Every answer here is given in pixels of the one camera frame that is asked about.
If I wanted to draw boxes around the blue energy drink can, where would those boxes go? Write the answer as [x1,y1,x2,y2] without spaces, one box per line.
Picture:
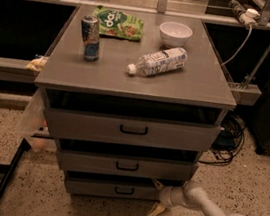
[81,15,100,62]

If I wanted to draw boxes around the grey bottom drawer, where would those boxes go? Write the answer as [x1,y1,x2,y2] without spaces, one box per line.
[64,171,159,201]

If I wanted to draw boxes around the grey drawer cabinet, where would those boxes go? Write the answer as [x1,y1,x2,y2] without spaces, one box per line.
[35,5,236,200]

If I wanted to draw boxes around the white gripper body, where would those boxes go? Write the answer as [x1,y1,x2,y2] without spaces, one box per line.
[159,186,184,208]

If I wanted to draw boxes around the white bowl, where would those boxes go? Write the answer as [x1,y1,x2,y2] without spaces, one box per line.
[159,21,193,48]

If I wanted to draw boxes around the clear plastic bag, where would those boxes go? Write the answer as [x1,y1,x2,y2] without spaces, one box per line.
[15,90,56,151]

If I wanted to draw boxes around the white power cable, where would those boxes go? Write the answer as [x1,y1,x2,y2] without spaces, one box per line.
[219,21,255,71]

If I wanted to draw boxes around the green snack bag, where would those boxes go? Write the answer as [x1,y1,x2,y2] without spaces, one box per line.
[93,5,144,42]

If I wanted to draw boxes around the clear plastic water bottle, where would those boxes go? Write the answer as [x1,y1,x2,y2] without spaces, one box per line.
[126,47,188,77]

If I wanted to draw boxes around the grey middle drawer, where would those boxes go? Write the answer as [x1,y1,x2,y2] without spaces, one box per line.
[56,149,198,181]

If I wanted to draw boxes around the grey drawer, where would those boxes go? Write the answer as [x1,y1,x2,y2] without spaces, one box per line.
[44,108,221,152]
[56,149,198,181]
[64,171,159,201]

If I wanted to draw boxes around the black floor cables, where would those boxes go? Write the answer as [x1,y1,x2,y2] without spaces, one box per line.
[198,111,249,170]

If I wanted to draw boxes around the grey top drawer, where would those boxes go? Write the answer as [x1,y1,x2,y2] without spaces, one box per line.
[44,108,221,152]

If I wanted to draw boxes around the black metal floor bar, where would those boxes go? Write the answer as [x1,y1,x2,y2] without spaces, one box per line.
[0,138,31,201]

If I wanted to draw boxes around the white power strip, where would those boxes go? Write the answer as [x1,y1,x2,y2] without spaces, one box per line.
[228,0,259,28]

